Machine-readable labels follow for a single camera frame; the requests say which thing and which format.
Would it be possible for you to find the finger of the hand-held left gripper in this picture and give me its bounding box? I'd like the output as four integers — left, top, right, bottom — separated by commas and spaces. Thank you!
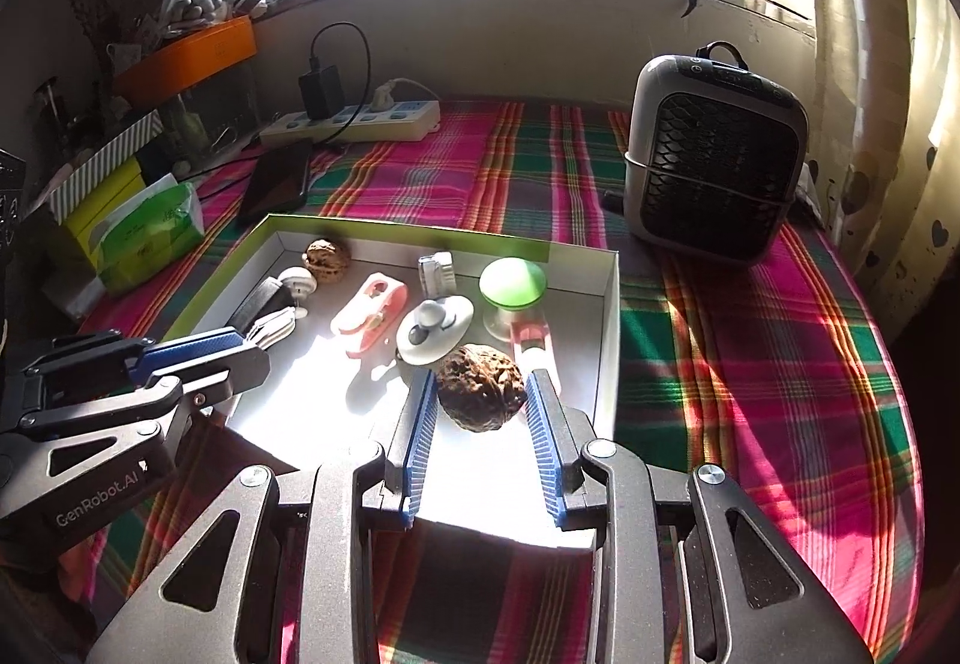
15, 325, 245, 410
0, 345, 271, 489

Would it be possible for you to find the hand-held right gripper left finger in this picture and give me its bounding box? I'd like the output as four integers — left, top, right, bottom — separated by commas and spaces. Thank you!
86, 367, 440, 664

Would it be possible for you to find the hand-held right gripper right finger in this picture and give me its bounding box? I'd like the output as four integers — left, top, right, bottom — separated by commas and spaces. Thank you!
525, 370, 875, 664

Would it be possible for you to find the white cable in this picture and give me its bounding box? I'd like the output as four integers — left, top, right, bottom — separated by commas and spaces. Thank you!
240, 306, 299, 348

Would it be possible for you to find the large brown walnut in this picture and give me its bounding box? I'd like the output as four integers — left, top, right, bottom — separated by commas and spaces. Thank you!
435, 343, 527, 435

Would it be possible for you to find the black rectangular case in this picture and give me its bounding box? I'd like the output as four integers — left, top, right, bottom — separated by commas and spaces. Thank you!
225, 277, 297, 335

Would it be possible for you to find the pink phone lens clip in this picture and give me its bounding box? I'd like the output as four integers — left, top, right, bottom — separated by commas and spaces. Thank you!
510, 321, 560, 395
330, 272, 410, 356

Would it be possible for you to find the green white cardboard box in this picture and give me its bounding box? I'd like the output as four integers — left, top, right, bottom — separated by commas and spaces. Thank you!
154, 211, 622, 554

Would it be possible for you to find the white round stand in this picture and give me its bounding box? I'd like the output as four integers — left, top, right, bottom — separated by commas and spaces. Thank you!
395, 295, 476, 365

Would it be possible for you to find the translucent white cap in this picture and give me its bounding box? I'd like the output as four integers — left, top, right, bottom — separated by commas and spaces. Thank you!
276, 266, 317, 321

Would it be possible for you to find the small brown walnut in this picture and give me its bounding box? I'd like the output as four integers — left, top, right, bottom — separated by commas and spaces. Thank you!
304, 238, 352, 286

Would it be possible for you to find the green mushroom-shaped holder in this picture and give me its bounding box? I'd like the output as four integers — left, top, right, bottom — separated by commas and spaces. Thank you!
478, 259, 547, 341

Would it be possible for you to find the green tissue pack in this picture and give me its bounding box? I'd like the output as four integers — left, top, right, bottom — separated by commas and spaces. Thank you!
90, 178, 205, 296

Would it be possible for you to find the yellow box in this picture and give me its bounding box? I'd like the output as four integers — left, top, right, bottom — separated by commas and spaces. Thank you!
60, 157, 151, 260

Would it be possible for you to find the black phone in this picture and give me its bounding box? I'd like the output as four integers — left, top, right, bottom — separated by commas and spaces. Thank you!
236, 140, 314, 226

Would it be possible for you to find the pink green plaid cloth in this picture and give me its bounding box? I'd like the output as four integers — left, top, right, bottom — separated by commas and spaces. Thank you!
45, 97, 923, 664

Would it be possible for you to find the grey white striped box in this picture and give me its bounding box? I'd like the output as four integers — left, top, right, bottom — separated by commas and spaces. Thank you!
46, 110, 164, 219

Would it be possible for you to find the clear glass jar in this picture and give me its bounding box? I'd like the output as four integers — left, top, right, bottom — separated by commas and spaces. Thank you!
157, 82, 256, 170

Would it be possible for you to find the black charger adapter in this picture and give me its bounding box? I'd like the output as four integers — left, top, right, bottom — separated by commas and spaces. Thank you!
298, 67, 344, 121

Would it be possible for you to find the orange box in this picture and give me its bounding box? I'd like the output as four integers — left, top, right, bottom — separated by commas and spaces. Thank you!
112, 16, 258, 106

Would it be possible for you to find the white power strip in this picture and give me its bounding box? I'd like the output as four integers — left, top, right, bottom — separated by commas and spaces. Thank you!
259, 95, 441, 147

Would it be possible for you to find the white plug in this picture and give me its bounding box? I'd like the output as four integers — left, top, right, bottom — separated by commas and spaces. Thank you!
371, 77, 436, 110

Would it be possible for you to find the grey black fan heater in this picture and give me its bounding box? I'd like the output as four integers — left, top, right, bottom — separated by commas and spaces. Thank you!
622, 41, 809, 269

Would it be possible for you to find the cream heart print curtain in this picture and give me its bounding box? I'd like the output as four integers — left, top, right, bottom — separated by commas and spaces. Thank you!
795, 0, 960, 342

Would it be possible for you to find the black charger cable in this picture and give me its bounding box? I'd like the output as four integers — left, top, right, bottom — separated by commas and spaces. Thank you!
309, 22, 372, 143

